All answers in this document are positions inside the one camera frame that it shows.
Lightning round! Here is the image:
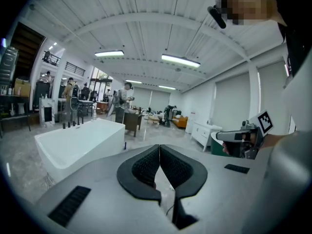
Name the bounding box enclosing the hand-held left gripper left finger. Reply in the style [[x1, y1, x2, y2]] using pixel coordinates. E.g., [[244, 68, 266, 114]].
[[117, 144, 162, 202]]

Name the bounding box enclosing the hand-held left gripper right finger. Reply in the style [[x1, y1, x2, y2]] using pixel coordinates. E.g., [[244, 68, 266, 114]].
[[159, 144, 208, 197]]

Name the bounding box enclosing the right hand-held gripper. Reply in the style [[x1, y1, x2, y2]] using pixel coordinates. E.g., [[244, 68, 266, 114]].
[[215, 109, 274, 160]]

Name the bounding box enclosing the person's right forearm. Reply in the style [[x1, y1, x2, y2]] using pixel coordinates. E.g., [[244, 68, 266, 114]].
[[261, 132, 297, 151]]

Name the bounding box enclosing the green tub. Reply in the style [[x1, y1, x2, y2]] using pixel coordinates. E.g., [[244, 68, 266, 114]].
[[210, 131, 231, 156]]

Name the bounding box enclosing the white vanity cabinet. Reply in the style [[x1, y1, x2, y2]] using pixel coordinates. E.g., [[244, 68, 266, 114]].
[[190, 121, 223, 153]]

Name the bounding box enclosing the dark wooden cabinet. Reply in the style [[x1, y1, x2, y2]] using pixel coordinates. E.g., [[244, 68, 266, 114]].
[[122, 112, 143, 138]]

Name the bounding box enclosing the orange sofa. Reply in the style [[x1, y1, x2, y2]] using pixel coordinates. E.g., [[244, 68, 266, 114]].
[[172, 115, 189, 130]]

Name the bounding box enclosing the white bathtub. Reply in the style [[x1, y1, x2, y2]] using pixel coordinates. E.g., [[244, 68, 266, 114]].
[[34, 119, 126, 184]]

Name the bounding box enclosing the person's grey shirt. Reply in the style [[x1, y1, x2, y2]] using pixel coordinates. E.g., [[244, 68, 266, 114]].
[[240, 41, 312, 234]]

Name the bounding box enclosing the black bathtub faucet set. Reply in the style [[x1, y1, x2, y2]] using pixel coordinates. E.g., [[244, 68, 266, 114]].
[[61, 117, 85, 130]]

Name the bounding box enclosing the white marble vanity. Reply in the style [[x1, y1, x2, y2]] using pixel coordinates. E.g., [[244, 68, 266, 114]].
[[39, 97, 56, 128]]

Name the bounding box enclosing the black balcony railing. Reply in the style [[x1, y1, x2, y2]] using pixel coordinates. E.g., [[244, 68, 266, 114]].
[[65, 61, 86, 77]]

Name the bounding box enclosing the black metal shelf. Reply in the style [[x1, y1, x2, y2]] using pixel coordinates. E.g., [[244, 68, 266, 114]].
[[0, 94, 32, 139]]

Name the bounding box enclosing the person's head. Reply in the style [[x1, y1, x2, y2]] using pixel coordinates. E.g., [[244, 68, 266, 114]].
[[215, 0, 288, 26]]

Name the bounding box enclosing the cardboard box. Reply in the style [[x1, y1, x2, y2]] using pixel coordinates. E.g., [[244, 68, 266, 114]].
[[14, 78, 32, 98]]

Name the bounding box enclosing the silver suitcase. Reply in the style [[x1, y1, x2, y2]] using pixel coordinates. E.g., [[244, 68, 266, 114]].
[[0, 46, 20, 83]]

